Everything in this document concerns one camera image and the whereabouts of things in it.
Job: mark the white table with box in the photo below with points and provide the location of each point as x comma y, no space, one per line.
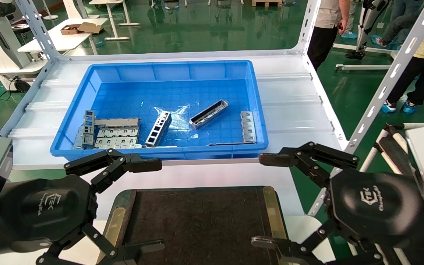
61,42

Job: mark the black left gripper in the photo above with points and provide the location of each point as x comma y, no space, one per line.
46,209

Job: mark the black work mat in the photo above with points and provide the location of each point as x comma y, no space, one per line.
197,221

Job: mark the white black humanoid robot leg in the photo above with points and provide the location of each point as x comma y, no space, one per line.
364,22

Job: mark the person in white shirt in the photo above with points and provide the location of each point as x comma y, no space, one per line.
328,14

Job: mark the long grey metal housing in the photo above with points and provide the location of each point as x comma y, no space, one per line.
116,122

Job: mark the small silver metal plate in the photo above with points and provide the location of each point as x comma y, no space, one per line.
78,141

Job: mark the silver stamped metal plate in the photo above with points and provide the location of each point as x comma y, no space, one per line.
118,131
118,142

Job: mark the silver slotted metal plate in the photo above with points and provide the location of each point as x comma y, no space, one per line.
248,127

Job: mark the person in blue jeans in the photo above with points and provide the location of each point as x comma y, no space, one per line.
399,18

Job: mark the white floor stand base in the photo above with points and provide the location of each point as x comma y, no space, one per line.
366,67

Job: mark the wooden pallet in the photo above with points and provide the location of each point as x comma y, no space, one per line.
267,3

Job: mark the white frame with black pads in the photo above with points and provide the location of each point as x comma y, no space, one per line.
390,151

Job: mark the white table with legs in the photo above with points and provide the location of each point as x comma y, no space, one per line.
113,18

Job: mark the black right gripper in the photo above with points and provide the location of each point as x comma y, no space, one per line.
374,206

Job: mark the open cardboard box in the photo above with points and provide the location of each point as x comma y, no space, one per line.
76,28

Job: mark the blue plastic bin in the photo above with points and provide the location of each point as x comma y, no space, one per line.
197,73

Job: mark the person in grey trousers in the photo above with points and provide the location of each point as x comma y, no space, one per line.
350,35

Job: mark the grey metal channel part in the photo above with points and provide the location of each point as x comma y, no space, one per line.
209,115

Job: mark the clear plastic bag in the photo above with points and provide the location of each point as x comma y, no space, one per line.
179,117

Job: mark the white metal shelving rack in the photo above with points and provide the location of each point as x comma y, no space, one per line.
289,103

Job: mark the grey metal ladder frame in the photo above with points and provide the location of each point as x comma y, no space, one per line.
88,129
158,129

